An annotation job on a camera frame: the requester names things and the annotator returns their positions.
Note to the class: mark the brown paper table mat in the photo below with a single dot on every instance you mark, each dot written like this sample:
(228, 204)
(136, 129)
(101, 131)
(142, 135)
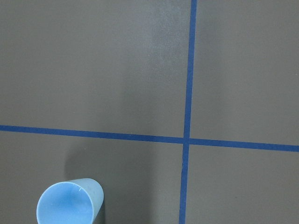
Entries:
(185, 111)

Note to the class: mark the light blue plastic cup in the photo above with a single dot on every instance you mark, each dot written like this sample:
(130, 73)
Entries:
(71, 202)

